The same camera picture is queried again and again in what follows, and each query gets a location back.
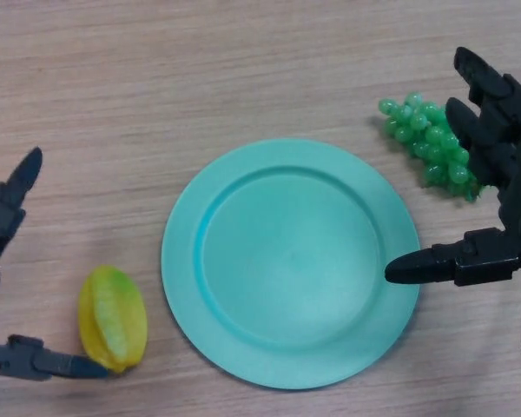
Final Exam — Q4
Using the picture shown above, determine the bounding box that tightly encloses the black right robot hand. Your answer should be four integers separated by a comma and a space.
384, 46, 521, 288

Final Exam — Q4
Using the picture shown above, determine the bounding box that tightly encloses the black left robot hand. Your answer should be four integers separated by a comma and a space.
0, 146, 109, 382

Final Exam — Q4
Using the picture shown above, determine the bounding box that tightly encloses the yellow starfruit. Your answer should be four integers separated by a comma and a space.
77, 264, 149, 375

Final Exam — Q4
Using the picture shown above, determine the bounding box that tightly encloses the green round plate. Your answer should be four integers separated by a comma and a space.
161, 137, 421, 391

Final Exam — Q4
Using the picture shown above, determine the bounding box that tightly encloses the green grape bunch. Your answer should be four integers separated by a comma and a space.
377, 90, 490, 204

